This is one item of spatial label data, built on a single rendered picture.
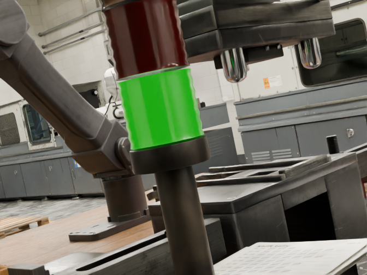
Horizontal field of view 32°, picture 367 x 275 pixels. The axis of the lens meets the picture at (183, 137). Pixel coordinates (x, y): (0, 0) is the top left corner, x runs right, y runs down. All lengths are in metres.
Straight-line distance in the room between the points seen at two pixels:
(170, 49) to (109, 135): 0.65
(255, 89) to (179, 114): 6.24
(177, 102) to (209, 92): 9.45
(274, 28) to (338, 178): 0.16
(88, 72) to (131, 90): 11.87
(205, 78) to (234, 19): 9.25
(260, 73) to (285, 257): 6.04
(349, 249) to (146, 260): 0.14
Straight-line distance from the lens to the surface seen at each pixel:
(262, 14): 0.57
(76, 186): 9.45
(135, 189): 0.99
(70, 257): 0.76
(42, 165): 10.15
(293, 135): 6.29
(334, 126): 6.00
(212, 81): 9.69
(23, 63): 0.87
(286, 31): 0.59
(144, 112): 0.30
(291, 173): 0.57
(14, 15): 0.86
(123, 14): 0.31
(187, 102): 0.31
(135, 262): 0.44
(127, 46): 0.31
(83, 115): 0.93
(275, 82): 6.36
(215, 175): 0.70
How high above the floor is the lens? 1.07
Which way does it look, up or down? 3 degrees down
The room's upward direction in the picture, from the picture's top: 12 degrees counter-clockwise
